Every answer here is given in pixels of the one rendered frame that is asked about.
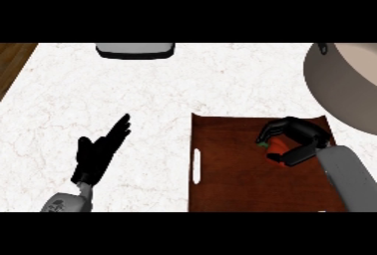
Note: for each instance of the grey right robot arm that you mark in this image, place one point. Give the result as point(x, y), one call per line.
point(349, 179)

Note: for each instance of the brown wooden tray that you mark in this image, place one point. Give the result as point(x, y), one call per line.
point(246, 172)

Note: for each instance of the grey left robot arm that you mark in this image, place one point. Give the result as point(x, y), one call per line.
point(68, 202)

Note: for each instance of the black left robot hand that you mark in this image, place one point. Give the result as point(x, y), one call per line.
point(98, 152)

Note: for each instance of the grey metal pot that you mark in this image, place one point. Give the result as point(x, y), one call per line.
point(343, 86)

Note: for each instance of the red bell pepper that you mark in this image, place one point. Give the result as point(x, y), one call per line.
point(277, 147)

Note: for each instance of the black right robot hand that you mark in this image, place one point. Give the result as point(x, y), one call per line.
point(304, 139)

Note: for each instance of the grey and black appliance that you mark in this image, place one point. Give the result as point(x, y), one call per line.
point(135, 51)

